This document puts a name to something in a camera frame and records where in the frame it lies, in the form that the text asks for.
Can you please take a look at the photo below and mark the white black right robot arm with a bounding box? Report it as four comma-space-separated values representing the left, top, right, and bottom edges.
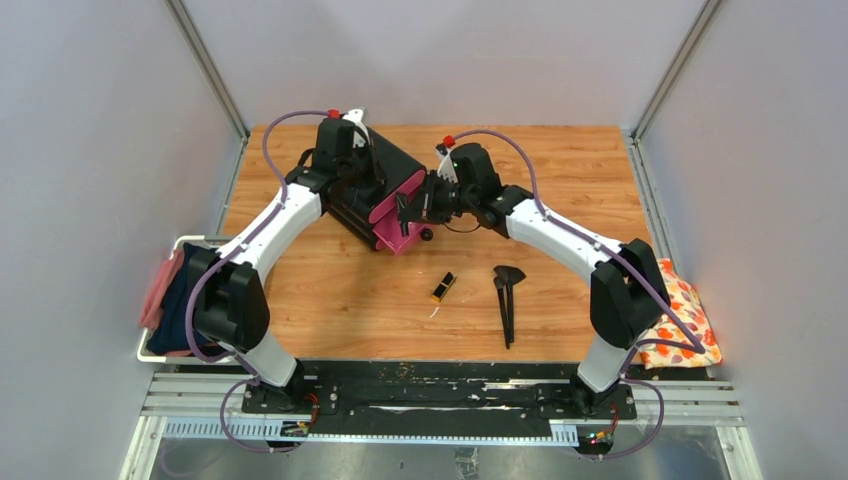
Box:
395, 143, 670, 418

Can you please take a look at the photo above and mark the black flat makeup brush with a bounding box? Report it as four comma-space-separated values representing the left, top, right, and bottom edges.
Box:
493, 276, 511, 350

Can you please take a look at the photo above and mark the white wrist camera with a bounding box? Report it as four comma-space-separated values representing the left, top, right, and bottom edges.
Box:
436, 147, 458, 183
342, 108, 367, 131

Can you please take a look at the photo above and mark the black fan makeup brush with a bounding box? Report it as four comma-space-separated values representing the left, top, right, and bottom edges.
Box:
493, 265, 526, 345

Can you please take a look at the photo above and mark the black gold lipstick case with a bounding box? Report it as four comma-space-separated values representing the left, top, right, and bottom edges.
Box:
431, 272, 456, 304

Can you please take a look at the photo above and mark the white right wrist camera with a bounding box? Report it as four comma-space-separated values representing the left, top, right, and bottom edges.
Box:
436, 147, 458, 183

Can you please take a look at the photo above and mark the floral orange cloth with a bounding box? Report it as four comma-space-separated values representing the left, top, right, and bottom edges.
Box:
635, 256, 724, 371

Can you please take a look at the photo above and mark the pink cloth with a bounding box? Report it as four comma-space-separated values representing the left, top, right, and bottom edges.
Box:
139, 250, 185, 330

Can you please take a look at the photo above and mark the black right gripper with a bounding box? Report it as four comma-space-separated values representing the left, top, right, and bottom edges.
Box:
400, 170, 479, 225

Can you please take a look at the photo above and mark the white laundry basket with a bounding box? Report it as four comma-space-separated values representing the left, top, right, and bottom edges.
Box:
135, 234, 234, 366

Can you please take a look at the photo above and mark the pink drawer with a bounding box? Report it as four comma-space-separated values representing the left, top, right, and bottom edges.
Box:
368, 170, 427, 224
372, 209, 427, 255

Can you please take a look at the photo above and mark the navy blue cloth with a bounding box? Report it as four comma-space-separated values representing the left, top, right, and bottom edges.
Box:
147, 244, 202, 355

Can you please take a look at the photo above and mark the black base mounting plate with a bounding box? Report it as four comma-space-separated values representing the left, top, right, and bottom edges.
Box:
241, 360, 637, 439

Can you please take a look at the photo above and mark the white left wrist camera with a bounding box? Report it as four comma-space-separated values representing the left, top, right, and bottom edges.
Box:
342, 108, 367, 131

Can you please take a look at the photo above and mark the pink top drawer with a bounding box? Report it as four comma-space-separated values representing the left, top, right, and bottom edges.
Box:
368, 170, 427, 224

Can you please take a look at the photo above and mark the black drawer organizer box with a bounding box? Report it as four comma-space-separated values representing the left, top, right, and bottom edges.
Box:
325, 133, 426, 251

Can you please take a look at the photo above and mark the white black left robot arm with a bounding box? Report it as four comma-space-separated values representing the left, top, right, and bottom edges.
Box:
183, 108, 387, 413

